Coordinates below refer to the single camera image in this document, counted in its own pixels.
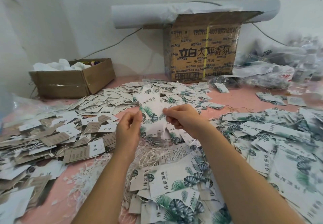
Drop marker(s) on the clear plastic bag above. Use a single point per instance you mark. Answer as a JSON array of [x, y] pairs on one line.
[[30, 105]]

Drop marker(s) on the person's left hand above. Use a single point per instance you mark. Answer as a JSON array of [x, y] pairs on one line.
[[128, 135]]

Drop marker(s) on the pile of brown white tags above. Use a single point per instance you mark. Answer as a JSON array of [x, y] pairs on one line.
[[43, 153]]

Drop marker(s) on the single white leaf print tag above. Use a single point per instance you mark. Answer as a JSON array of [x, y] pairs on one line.
[[151, 114]]

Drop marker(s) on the person's right hand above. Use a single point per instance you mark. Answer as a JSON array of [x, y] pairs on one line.
[[186, 120]]

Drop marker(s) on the white crumpled material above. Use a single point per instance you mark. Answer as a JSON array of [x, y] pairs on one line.
[[59, 65]]

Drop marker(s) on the person's left forearm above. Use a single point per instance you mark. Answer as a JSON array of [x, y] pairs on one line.
[[103, 193]]

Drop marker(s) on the large printed cardboard box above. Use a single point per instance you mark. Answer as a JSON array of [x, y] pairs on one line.
[[202, 49]]

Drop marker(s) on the heap of clear plastic bags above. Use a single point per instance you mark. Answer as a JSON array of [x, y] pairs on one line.
[[282, 66]]

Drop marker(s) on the person's right forearm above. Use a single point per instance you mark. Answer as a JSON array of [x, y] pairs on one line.
[[247, 181]]

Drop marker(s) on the heap of small tags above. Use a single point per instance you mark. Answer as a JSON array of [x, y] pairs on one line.
[[151, 91]]

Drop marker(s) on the pile of green leaf tags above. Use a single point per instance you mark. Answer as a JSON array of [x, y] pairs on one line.
[[267, 150]]

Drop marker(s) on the small open cardboard box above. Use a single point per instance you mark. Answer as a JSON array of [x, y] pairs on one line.
[[70, 79]]

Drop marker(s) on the white roll in plastic wrap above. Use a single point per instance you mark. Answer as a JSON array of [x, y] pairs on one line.
[[141, 15]]

